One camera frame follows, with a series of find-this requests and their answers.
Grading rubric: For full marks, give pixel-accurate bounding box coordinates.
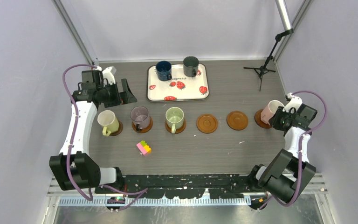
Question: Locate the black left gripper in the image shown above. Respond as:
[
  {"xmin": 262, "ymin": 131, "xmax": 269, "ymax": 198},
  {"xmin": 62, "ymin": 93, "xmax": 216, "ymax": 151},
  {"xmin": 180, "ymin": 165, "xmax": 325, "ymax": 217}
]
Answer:
[{"xmin": 97, "ymin": 79, "xmax": 136, "ymax": 108}]

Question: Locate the pink mug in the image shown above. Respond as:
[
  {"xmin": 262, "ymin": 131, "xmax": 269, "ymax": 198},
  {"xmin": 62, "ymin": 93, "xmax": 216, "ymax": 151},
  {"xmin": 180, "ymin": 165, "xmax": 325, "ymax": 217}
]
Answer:
[{"xmin": 261, "ymin": 100, "xmax": 284, "ymax": 125}]

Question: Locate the purple mug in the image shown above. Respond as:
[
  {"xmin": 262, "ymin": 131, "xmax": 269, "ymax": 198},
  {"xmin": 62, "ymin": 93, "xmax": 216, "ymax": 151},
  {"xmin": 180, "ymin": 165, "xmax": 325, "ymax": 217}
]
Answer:
[{"xmin": 130, "ymin": 106, "xmax": 150, "ymax": 129}]

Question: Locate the light green mug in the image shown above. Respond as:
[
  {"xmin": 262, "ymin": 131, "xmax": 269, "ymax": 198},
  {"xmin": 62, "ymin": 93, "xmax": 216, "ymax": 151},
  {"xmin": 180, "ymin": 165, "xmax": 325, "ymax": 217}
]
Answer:
[{"xmin": 97, "ymin": 110, "xmax": 120, "ymax": 136}]

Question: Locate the dark brown wooden coaster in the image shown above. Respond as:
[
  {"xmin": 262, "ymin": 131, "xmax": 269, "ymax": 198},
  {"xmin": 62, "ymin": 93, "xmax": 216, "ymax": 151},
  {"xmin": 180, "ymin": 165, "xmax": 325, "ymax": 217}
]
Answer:
[{"xmin": 108, "ymin": 121, "xmax": 124, "ymax": 137}]

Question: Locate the dark blue mug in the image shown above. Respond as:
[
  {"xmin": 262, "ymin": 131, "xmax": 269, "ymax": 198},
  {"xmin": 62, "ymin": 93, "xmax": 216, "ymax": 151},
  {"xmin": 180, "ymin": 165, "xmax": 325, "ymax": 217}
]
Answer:
[{"xmin": 156, "ymin": 61, "xmax": 172, "ymax": 81}]

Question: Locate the pale green mug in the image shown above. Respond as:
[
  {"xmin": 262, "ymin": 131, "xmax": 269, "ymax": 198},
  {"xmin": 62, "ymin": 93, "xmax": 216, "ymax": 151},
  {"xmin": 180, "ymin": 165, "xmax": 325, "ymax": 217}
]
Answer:
[{"xmin": 165, "ymin": 107, "xmax": 184, "ymax": 133}]

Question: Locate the dark green mug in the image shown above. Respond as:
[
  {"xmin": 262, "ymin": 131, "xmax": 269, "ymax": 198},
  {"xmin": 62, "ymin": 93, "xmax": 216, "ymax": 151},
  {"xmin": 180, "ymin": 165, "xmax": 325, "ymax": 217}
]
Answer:
[{"xmin": 183, "ymin": 56, "xmax": 199, "ymax": 77}]

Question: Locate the large brown wooden coaster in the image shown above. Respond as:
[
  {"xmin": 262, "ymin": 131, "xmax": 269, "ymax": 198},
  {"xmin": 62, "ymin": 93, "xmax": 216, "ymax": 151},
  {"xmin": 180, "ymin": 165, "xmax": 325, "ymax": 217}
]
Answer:
[{"xmin": 196, "ymin": 114, "xmax": 218, "ymax": 134}]

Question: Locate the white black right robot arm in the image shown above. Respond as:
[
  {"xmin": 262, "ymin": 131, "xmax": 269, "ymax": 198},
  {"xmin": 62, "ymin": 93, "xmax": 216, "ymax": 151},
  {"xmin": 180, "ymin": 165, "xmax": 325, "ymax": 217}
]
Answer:
[{"xmin": 247, "ymin": 104, "xmax": 317, "ymax": 203}]

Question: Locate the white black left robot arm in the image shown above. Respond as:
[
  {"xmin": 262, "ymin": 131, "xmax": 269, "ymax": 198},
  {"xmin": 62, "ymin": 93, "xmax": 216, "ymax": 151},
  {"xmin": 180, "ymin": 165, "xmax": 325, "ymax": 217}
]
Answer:
[{"xmin": 49, "ymin": 66, "xmax": 137, "ymax": 193}]

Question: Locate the black tripod stand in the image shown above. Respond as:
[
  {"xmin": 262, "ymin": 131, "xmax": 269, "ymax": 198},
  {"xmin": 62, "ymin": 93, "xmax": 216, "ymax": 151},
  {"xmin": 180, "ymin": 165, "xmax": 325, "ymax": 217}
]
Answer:
[{"xmin": 243, "ymin": 28, "xmax": 294, "ymax": 91}]

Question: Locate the white strawberry print tray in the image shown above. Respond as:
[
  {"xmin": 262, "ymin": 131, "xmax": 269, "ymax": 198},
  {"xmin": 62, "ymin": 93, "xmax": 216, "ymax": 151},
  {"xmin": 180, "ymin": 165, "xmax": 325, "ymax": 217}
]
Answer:
[{"xmin": 147, "ymin": 64, "xmax": 209, "ymax": 102}]

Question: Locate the pink green yellow toy block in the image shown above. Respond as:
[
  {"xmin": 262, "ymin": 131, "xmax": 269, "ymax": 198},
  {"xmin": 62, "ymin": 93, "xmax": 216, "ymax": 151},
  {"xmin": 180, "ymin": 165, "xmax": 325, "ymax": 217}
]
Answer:
[{"xmin": 136, "ymin": 140, "xmax": 151, "ymax": 156}]

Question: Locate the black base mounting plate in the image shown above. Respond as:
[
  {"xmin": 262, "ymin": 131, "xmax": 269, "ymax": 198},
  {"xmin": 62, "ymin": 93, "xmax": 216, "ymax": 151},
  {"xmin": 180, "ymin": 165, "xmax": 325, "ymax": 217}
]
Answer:
[{"xmin": 94, "ymin": 174, "xmax": 278, "ymax": 200}]

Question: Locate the silver pole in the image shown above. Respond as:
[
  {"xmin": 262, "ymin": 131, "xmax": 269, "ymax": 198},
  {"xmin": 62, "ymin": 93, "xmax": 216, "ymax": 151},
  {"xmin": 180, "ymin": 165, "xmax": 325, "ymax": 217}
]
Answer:
[{"xmin": 275, "ymin": 0, "xmax": 292, "ymax": 31}]

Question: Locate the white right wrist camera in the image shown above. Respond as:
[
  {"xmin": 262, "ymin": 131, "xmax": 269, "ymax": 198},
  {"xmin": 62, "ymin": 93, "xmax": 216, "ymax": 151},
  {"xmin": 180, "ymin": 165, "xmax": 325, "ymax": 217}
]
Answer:
[{"xmin": 283, "ymin": 92, "xmax": 303, "ymax": 112}]

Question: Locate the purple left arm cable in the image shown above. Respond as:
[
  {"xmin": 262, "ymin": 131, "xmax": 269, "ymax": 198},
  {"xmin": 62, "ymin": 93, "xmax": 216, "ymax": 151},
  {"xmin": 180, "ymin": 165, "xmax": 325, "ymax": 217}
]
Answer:
[{"xmin": 62, "ymin": 64, "xmax": 149, "ymax": 212}]

